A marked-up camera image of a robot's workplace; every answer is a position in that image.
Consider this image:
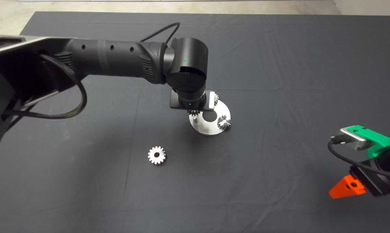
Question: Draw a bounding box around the thin black camera cable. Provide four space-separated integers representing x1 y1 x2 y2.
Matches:
139 22 181 44
328 136 390 181

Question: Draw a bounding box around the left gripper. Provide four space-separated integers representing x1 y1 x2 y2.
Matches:
169 89 216 112

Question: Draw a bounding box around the right green camera mount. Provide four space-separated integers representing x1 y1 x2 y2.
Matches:
347 125 390 158

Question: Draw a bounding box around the large steel gear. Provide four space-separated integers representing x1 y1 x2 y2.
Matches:
148 146 167 165

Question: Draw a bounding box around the braided black cable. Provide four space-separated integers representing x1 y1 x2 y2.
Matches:
2 54 88 119

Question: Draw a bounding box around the dark grey table cloth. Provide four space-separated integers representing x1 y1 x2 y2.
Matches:
0 11 390 233

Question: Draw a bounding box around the right silver camera box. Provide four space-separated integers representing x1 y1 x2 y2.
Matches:
339 128 371 151

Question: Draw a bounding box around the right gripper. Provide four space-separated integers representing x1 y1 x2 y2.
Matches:
329 160 390 199

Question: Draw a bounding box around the round metal plate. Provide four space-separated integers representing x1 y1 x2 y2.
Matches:
189 100 231 136

